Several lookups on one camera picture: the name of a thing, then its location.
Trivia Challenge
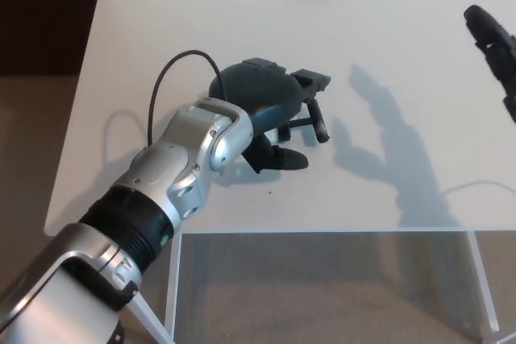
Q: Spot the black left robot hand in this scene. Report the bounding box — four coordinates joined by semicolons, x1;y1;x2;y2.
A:
207;56;332;175

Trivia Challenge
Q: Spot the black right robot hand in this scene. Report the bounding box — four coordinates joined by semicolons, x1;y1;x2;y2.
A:
462;4;516;123

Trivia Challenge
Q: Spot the white air pump black handle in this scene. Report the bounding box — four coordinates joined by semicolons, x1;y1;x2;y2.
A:
277;97;331;144

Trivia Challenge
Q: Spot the dark brown panel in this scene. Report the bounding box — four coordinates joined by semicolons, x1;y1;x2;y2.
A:
0;0;102;77

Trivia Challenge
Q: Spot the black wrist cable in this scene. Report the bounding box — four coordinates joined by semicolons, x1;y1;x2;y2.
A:
145;50;227;147

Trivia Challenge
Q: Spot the white desk leg frame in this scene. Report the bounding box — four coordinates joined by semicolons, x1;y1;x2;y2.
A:
128;233;185;344
467;230;501;333

